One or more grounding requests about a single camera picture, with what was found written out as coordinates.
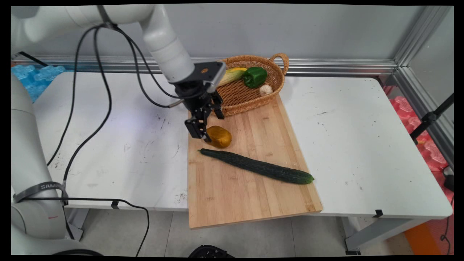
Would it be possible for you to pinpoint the black wrist gripper cable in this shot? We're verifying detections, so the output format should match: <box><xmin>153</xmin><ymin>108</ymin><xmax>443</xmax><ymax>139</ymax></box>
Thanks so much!
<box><xmin>123</xmin><ymin>34</ymin><xmax>181</xmax><ymax>100</ymax></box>

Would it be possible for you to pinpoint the yellow-brown potato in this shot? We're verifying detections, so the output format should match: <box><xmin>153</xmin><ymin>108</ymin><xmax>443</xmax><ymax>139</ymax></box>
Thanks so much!
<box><xmin>205</xmin><ymin>125</ymin><xmax>232</xmax><ymax>149</ymax></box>

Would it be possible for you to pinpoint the pink foam packaging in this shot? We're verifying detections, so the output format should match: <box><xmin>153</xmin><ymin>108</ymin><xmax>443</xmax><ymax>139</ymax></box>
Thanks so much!
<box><xmin>384</xmin><ymin>85</ymin><xmax>454</xmax><ymax>203</ymax></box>

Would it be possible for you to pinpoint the long black arm cable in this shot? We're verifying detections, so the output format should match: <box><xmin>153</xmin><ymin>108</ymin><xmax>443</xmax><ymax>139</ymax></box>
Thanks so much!
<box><xmin>46</xmin><ymin>24</ymin><xmax>109</xmax><ymax>166</ymax></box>

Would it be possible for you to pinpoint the black device with cable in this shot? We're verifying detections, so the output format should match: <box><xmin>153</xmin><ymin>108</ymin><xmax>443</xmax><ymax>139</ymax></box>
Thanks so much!
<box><xmin>440</xmin><ymin>166</ymin><xmax>455</xmax><ymax>255</ymax></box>

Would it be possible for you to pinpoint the horizontal aluminium frame rail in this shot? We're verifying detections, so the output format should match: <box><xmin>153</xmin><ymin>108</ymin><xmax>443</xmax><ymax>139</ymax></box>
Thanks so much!
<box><xmin>14</xmin><ymin>54</ymin><xmax>398</xmax><ymax>76</ymax></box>

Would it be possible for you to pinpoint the woven wicker basket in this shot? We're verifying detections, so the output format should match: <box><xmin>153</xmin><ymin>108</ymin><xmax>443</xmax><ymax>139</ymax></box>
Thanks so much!
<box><xmin>214</xmin><ymin>53</ymin><xmax>290</xmax><ymax>117</ymax></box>

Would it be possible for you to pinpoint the long dark green cucumber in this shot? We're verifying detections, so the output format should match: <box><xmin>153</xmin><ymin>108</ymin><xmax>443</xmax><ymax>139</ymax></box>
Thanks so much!
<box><xmin>198</xmin><ymin>148</ymin><xmax>315</xmax><ymax>185</ymax></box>

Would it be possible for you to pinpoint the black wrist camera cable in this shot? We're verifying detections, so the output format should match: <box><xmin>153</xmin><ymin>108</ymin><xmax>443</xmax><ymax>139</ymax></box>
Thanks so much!
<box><xmin>113</xmin><ymin>25</ymin><xmax>186</xmax><ymax>108</ymax></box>

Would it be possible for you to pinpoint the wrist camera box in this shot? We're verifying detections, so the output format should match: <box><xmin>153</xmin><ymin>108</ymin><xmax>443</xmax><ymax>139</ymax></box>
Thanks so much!
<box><xmin>194</xmin><ymin>61</ymin><xmax>227</xmax><ymax>93</ymax></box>

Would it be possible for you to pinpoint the black floor cable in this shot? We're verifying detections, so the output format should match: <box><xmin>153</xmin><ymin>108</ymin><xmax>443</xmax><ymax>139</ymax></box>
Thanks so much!
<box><xmin>16</xmin><ymin>196</ymin><xmax>150</xmax><ymax>256</ymax></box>

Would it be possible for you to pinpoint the orange floor object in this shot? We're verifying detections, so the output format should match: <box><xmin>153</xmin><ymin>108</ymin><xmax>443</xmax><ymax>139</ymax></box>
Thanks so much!
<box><xmin>404</xmin><ymin>223</ymin><xmax>434</xmax><ymax>256</ymax></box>

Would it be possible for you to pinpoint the green bell pepper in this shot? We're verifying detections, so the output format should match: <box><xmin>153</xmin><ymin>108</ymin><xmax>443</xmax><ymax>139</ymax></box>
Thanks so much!
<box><xmin>243</xmin><ymin>67</ymin><xmax>268</xmax><ymax>89</ymax></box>

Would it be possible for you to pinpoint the black cable strap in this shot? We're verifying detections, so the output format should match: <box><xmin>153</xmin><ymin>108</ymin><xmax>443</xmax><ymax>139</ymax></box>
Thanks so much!
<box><xmin>96</xmin><ymin>5</ymin><xmax>118</xmax><ymax>30</ymax></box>

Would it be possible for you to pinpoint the black round floor object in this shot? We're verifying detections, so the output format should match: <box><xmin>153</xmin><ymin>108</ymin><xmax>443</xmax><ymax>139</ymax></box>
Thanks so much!
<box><xmin>188</xmin><ymin>245</ymin><xmax>235</xmax><ymax>258</ymax></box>

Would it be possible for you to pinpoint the black tripod stand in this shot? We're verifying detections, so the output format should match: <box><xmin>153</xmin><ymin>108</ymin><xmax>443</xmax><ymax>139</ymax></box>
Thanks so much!
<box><xmin>410</xmin><ymin>93</ymin><xmax>454</xmax><ymax>144</ymax></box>

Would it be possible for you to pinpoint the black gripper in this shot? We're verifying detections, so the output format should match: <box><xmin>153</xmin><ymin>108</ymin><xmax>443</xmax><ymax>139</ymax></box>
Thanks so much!
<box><xmin>174</xmin><ymin>81</ymin><xmax>225</xmax><ymax>143</ymax></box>

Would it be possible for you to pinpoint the side aluminium frame rail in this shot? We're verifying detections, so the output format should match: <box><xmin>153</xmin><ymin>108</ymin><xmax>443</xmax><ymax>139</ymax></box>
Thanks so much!
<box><xmin>384</xmin><ymin>67</ymin><xmax>454</xmax><ymax>168</ymax></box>

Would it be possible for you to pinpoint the wooden cutting board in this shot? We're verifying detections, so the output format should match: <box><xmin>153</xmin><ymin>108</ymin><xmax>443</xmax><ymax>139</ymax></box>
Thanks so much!
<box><xmin>187</xmin><ymin>94</ymin><xmax>323</xmax><ymax>229</ymax></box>

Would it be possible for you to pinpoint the yellow corn cob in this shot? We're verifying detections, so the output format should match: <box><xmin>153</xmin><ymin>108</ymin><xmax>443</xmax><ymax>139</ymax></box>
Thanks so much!
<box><xmin>217</xmin><ymin>67</ymin><xmax>248</xmax><ymax>87</ymax></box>

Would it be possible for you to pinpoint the blue foam packaging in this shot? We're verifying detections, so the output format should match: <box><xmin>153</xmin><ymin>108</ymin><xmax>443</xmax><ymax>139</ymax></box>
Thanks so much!
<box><xmin>11</xmin><ymin>64</ymin><xmax>66</xmax><ymax>103</ymax></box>

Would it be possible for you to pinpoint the grey Samzhe velcro strap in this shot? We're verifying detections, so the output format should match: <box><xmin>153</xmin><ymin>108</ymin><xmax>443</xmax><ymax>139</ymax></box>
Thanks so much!
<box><xmin>13</xmin><ymin>182</ymin><xmax>70</xmax><ymax>204</ymax></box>

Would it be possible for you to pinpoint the black cable with grey label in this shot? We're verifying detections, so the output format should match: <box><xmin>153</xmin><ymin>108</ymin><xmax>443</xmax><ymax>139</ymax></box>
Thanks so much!
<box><xmin>62</xmin><ymin>25</ymin><xmax>113</xmax><ymax>187</ymax></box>

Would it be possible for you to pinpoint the grey table leg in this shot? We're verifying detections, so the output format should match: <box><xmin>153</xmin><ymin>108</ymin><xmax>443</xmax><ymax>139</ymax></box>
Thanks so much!
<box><xmin>341</xmin><ymin>216</ymin><xmax>432</xmax><ymax>255</ymax></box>
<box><xmin>63</xmin><ymin>208</ymin><xmax>90</xmax><ymax>242</ymax></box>

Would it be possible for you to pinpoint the slanted aluminium frame post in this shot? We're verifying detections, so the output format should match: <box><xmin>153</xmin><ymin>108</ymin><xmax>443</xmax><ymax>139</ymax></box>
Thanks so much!
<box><xmin>394</xmin><ymin>5</ymin><xmax>454</xmax><ymax>66</ymax></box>

